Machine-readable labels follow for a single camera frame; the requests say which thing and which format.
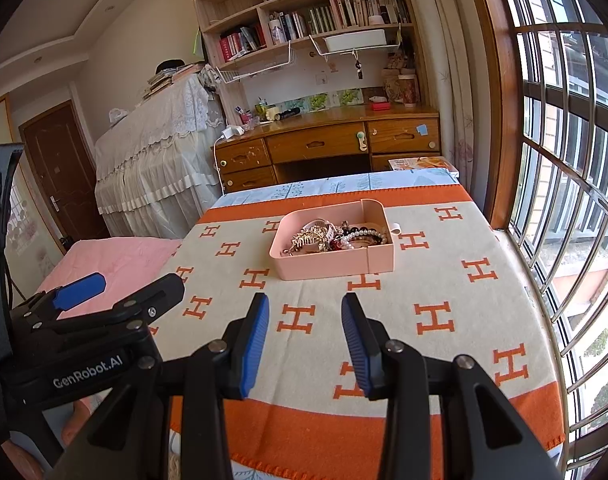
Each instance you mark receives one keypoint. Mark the pink jewelry box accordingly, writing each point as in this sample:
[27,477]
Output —
[329,266]

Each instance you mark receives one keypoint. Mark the white green drawer lock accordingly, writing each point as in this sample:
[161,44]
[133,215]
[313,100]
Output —
[361,142]

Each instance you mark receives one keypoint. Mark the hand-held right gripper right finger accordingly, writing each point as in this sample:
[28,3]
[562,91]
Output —
[356,345]

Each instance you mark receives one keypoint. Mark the wide wooden desk drawer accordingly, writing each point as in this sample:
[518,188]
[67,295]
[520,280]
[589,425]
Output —
[316,144]

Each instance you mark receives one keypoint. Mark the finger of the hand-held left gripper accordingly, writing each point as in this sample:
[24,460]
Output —
[79,290]
[154,297]

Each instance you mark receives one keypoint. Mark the wooden window frame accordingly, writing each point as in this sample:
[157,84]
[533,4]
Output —
[493,110]

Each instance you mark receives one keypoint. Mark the floral jar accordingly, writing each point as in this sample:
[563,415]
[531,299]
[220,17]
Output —
[408,91]

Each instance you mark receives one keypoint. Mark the green pen cup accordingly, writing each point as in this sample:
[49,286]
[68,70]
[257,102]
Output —
[262,111]

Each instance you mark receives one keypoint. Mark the row of white books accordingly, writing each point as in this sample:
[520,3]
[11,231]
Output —
[368,10]

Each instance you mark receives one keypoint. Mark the blue leaf print tablecloth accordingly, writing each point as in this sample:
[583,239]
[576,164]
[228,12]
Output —
[309,187]

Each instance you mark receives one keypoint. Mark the floral curtain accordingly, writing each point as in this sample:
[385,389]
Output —
[448,60]

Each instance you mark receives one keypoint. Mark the black flashlight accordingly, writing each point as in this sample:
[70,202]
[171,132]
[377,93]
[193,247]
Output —
[288,114]

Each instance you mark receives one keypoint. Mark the pink bed sheet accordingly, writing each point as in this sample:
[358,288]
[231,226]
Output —
[119,260]

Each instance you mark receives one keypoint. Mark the row of green books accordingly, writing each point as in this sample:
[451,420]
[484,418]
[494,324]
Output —
[321,19]

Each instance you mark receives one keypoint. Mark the beige orange patterned blanket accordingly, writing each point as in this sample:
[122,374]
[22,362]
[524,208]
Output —
[458,310]

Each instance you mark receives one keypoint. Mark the stack of books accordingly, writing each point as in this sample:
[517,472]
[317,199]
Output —
[159,82]

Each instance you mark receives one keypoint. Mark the food picture magazine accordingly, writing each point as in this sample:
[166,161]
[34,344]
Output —
[423,164]

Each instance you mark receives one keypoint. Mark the white charger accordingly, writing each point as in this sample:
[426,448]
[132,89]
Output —
[232,132]

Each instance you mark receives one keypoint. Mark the wooden desk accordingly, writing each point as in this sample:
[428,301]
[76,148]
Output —
[324,116]

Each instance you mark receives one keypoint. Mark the white lace covered piano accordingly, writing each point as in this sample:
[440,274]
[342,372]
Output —
[154,160]

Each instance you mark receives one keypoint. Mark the row of red books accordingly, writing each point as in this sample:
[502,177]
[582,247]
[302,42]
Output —
[239,42]

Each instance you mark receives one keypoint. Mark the window grille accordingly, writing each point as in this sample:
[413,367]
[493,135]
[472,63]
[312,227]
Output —
[573,160]

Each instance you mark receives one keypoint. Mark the brown wooden door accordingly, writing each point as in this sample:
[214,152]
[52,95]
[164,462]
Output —
[59,175]

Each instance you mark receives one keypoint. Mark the blue sticky note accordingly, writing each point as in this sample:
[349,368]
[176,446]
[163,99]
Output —
[422,129]

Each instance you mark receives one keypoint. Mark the red bangle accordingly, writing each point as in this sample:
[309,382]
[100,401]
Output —
[338,245]

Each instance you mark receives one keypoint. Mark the gold leaf hoop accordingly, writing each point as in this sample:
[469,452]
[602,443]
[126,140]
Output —
[304,240]

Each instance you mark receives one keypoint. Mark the black hat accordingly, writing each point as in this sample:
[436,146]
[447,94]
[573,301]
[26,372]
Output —
[169,66]

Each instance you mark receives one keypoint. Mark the small red box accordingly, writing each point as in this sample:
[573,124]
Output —
[381,106]

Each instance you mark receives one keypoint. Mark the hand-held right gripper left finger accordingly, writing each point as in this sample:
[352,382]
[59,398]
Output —
[254,345]

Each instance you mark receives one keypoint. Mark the white plastic tray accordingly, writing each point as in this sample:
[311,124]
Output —
[355,40]

